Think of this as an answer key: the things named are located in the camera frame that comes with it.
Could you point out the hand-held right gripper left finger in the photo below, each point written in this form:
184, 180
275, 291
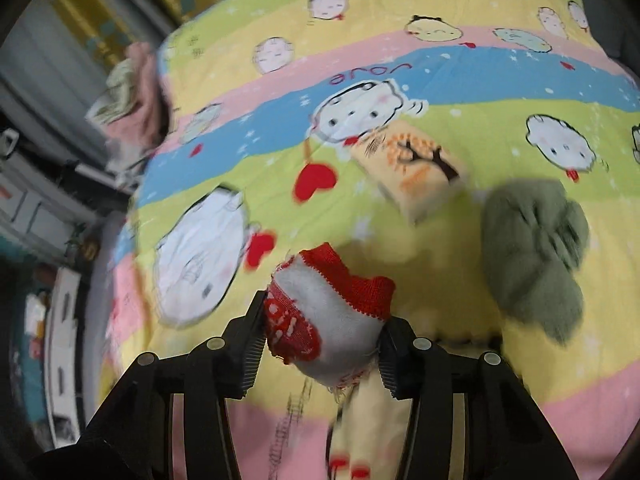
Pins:
252, 355

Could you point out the printed cartoon blanket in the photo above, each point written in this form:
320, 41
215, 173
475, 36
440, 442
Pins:
450, 85

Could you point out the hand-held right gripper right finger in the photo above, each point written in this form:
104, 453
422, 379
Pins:
392, 365

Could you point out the white drawer cabinet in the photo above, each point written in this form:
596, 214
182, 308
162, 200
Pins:
35, 210

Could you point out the pale yellow sock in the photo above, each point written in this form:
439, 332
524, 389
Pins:
370, 425

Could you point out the pink towel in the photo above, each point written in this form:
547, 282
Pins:
145, 110

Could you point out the pale green garment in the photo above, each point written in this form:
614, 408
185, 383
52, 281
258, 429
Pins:
112, 92

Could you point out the olive green cloth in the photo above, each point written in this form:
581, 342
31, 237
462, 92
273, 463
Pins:
530, 250

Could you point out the beige tree print cloth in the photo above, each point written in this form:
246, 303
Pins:
415, 170

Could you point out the red and white sock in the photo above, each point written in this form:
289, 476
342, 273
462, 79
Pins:
340, 325

